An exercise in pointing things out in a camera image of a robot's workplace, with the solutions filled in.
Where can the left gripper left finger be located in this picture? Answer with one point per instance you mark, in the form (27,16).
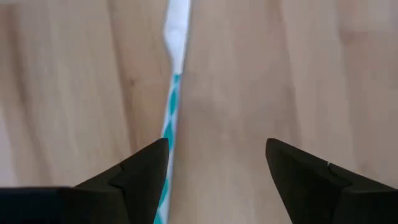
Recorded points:
(109,199)

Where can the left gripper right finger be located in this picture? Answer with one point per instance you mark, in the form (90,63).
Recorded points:
(326,196)

